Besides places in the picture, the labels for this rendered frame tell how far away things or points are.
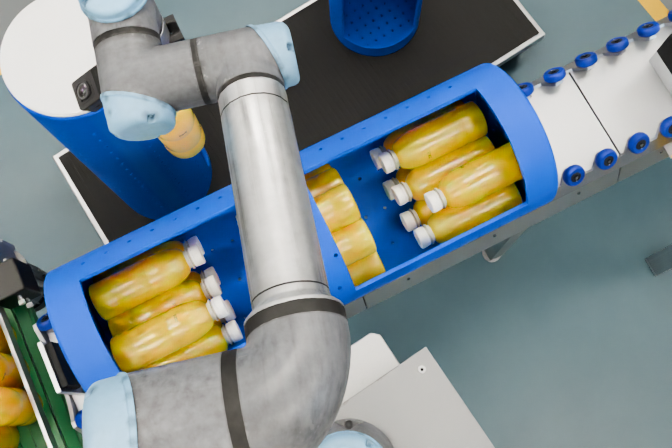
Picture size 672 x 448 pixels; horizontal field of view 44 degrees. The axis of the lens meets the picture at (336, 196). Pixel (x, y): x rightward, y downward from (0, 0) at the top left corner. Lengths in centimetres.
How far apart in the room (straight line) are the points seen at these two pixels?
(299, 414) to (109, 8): 48
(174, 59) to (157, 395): 37
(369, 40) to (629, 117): 107
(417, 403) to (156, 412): 68
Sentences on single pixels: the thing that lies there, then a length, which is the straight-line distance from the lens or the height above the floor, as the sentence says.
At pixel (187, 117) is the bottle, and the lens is 131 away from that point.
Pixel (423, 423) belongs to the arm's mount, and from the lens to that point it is 134.
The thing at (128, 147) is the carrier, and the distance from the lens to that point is 192.
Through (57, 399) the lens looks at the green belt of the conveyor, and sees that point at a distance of 177.
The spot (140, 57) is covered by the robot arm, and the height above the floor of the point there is 173.
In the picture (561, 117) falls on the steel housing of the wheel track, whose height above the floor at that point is 93.
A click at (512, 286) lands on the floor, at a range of 263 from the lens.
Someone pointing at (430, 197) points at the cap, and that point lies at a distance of 148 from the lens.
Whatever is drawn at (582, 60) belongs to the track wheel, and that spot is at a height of 98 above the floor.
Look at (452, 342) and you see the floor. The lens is 258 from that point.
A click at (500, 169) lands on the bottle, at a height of 115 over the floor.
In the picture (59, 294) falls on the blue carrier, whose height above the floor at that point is 122.
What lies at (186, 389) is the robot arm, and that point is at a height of 185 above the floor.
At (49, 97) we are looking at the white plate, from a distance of 175.
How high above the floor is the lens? 256
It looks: 75 degrees down
